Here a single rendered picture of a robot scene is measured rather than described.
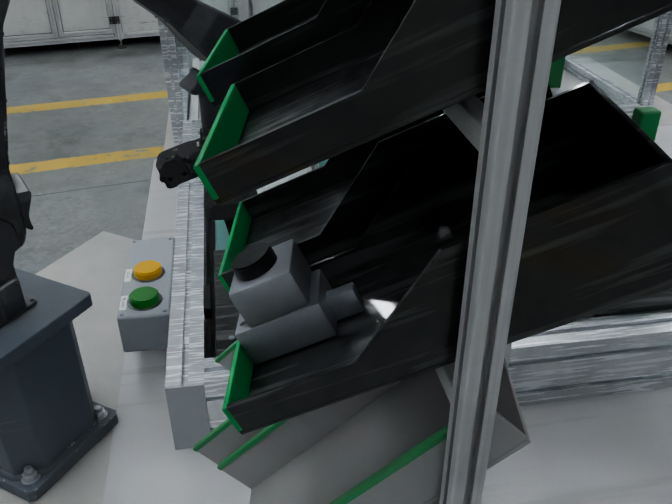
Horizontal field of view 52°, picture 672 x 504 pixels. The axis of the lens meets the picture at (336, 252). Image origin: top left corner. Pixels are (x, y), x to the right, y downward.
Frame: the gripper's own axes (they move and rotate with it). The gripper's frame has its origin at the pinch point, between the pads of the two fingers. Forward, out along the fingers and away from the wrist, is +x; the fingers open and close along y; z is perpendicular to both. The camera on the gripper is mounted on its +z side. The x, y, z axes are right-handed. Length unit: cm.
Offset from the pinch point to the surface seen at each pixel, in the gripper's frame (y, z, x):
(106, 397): 5.6, 18.6, 23.6
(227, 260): 30.3, 0.7, -11.4
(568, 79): -116, -105, 22
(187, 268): -10.3, 7.3, 14.0
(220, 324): 6.8, 2.6, 12.3
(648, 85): -82, -110, 13
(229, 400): 47.0, 1.0, -11.5
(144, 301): 0.1, 12.6, 12.3
